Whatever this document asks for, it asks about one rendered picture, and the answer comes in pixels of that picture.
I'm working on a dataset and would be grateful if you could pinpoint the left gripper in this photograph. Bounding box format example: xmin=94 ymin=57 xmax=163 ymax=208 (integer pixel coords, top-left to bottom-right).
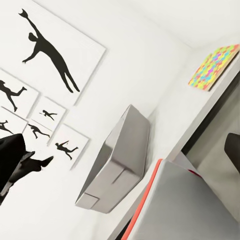
xmin=13 ymin=151 xmax=54 ymax=179

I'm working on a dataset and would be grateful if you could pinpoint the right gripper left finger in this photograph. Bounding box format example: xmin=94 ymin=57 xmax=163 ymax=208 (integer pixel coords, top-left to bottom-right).
xmin=0 ymin=133 xmax=27 ymax=193

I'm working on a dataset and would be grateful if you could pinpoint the jigsaw puzzle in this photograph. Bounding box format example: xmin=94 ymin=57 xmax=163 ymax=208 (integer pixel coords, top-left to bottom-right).
xmin=188 ymin=44 xmax=240 ymax=92

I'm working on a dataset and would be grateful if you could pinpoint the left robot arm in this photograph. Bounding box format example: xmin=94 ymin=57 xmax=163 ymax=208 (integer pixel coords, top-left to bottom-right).
xmin=0 ymin=151 xmax=54 ymax=205

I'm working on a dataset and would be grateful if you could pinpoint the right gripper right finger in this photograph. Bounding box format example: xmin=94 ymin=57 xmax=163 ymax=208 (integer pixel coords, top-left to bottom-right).
xmin=224 ymin=133 xmax=240 ymax=173

